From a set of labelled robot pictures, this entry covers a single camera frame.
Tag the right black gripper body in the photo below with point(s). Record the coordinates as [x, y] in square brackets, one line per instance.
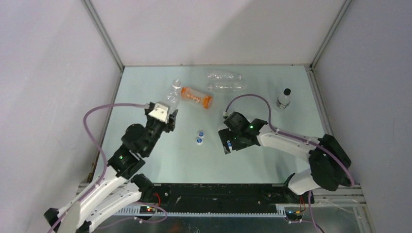
[237, 143]

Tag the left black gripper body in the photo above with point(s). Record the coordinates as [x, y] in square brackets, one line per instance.
[156, 129]

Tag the small clear bottle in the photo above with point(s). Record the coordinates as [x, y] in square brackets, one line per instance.
[283, 101]

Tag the black bottle cap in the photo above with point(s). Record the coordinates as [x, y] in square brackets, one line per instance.
[287, 92]

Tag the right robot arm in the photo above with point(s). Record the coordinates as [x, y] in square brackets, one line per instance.
[328, 162]

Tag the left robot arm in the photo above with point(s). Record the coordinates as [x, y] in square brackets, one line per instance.
[119, 184]

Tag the orange labelled bottle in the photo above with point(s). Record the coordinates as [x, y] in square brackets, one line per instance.
[195, 96]

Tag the clear bottle second row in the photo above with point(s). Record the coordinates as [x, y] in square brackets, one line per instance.
[226, 87]

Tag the left electronics board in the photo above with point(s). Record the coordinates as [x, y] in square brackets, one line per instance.
[144, 209]

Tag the electronics board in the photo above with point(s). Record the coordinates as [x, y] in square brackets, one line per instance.
[294, 216]
[144, 209]

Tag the right electronics board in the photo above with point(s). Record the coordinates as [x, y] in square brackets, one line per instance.
[294, 216]

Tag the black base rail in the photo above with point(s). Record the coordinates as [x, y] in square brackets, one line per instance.
[219, 198]

